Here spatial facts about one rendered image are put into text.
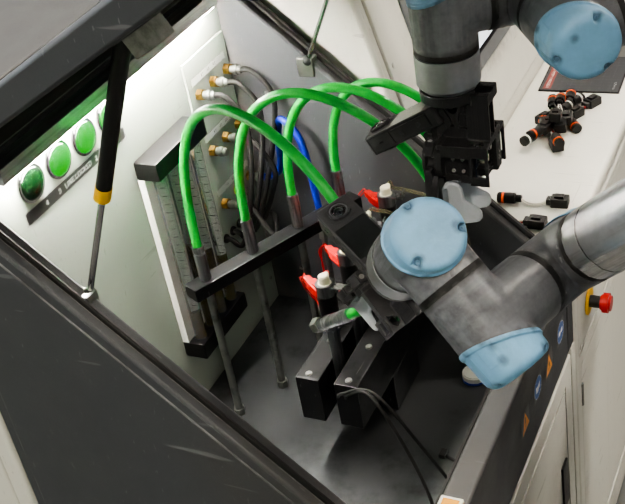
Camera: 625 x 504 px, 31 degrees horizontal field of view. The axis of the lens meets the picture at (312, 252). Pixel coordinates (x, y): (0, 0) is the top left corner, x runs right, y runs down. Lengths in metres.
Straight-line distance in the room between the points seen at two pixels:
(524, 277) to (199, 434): 0.46
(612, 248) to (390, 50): 0.85
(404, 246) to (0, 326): 0.58
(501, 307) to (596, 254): 0.10
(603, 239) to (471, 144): 0.30
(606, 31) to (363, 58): 0.71
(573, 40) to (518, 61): 1.19
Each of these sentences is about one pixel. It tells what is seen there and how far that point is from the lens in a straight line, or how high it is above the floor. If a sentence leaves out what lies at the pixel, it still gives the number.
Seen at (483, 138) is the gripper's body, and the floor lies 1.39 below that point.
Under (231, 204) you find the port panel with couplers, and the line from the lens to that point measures 1.86.
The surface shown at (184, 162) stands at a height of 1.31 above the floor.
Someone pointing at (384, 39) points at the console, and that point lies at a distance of 1.83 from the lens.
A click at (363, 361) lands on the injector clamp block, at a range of 1.67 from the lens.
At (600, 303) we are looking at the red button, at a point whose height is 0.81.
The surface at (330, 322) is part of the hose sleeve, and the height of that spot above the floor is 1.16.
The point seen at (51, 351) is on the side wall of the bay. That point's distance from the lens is 1.39.
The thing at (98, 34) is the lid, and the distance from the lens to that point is 1.05.
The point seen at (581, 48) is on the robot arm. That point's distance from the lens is 1.15.
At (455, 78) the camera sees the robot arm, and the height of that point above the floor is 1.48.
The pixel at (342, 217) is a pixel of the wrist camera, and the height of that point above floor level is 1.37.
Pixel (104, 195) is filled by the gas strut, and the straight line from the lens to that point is 1.21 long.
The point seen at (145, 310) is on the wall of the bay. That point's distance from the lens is 1.72.
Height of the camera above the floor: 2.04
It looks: 33 degrees down
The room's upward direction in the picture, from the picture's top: 11 degrees counter-clockwise
